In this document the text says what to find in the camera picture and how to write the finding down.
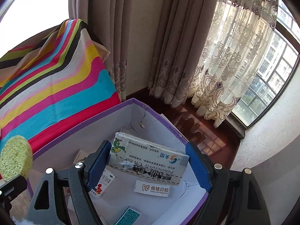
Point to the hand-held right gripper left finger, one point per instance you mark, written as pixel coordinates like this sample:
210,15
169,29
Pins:
98,166

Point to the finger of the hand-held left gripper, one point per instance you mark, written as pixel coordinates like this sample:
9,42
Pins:
14,186

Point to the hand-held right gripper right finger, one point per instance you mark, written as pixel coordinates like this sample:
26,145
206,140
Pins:
199,166

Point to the white box red figure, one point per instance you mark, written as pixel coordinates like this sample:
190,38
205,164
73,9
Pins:
105,182

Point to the pale printed carton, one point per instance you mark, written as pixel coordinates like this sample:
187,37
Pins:
80,157

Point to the green round sponge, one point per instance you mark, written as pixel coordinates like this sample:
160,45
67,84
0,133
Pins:
15,157

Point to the white box green cartoon print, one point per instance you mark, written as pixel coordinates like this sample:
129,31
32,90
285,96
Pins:
145,159

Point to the white box tooth logo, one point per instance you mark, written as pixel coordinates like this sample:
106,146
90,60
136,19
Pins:
152,188

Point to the teal box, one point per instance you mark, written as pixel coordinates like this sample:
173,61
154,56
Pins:
129,216

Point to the white box with purple rim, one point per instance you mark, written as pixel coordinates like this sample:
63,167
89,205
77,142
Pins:
150,126

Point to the white fluffy cloth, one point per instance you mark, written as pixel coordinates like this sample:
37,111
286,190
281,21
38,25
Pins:
23,222

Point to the striped colourful blanket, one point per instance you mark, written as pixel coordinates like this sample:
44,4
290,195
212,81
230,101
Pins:
58,86

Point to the cream lace curtain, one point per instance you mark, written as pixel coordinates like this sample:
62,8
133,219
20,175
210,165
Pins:
229,58

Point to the dark framed window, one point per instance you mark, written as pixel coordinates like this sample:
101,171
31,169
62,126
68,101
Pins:
276,70

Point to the taupe embroidered curtain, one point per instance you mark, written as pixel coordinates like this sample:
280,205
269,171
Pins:
107,28
178,39

